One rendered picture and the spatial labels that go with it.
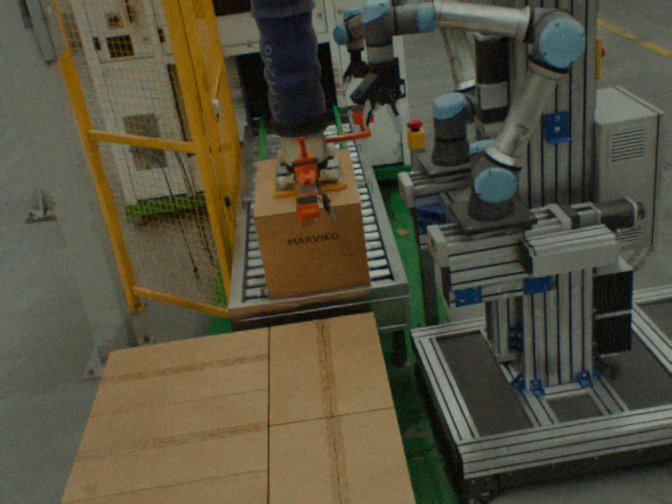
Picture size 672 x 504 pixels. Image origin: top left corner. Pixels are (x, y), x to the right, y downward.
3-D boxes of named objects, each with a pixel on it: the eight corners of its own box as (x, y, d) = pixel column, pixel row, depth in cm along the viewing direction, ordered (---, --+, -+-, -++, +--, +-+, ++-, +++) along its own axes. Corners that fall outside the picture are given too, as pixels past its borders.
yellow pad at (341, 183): (318, 161, 354) (316, 150, 352) (341, 158, 354) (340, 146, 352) (322, 192, 324) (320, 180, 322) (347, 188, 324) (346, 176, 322)
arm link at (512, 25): (574, 5, 244) (402, -18, 243) (582, 13, 234) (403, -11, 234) (563, 46, 249) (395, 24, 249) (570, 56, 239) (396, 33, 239)
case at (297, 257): (272, 243, 383) (257, 161, 365) (359, 231, 382) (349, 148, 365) (271, 310, 329) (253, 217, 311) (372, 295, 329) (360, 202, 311)
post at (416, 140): (425, 328, 405) (406, 129, 361) (439, 326, 405) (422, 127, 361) (427, 335, 399) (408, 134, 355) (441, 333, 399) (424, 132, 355)
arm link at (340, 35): (423, 11, 289) (337, 54, 328) (444, 3, 295) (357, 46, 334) (411, -23, 287) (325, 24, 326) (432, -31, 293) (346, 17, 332)
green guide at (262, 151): (249, 130, 534) (247, 116, 530) (266, 128, 534) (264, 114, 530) (243, 238, 391) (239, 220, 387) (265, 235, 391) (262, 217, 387)
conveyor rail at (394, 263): (350, 139, 541) (346, 110, 532) (358, 138, 541) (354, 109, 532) (399, 325, 334) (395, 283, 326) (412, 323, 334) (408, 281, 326)
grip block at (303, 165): (294, 174, 316) (291, 160, 314) (319, 171, 316) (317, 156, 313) (294, 183, 309) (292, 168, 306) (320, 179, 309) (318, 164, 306)
